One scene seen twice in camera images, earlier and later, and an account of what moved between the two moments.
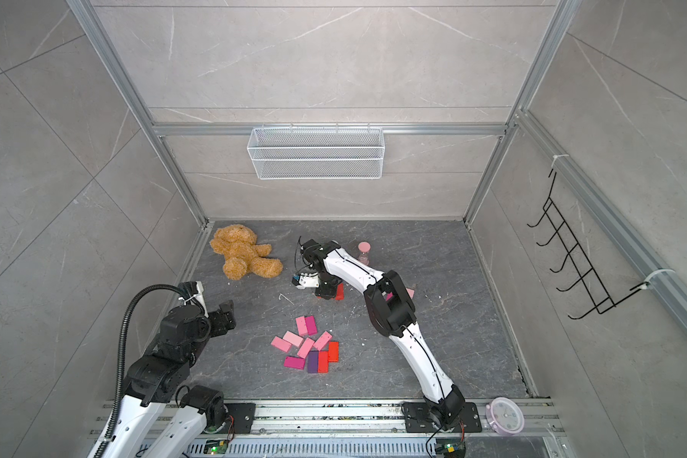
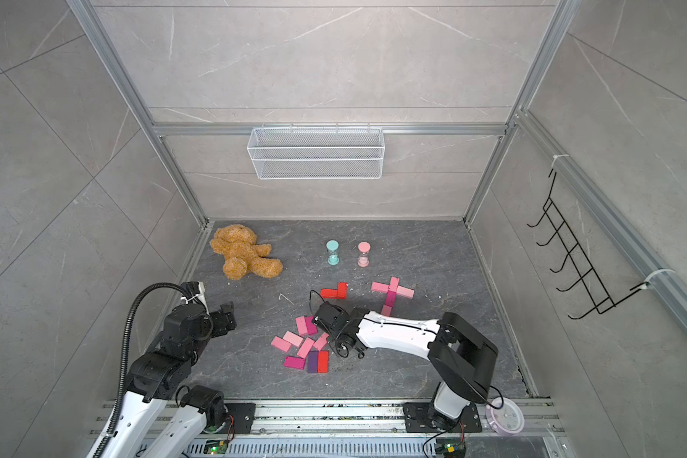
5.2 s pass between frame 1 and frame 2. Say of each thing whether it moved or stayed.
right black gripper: moved
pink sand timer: stayed
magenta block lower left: stayed
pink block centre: stayed
